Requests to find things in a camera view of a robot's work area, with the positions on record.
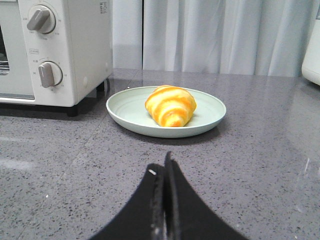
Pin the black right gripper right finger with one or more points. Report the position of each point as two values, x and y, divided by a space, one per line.
187 215

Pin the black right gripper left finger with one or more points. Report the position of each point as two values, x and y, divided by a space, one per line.
142 218

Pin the yellow striped croissant bread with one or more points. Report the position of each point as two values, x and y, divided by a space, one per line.
170 106

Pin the lower grey oven knob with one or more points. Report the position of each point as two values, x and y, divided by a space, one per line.
50 74

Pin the grey oven knob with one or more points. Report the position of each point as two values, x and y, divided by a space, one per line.
41 19
50 74

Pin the white toaster oven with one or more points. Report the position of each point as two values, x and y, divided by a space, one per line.
81 45

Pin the upper grey oven knob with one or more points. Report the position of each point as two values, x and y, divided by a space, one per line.
41 19

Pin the light green round plate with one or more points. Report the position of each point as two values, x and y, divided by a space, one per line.
127 108

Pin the white rounded appliance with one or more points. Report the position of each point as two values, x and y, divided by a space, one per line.
311 63

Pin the white curtain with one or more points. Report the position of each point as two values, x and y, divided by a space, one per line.
242 37

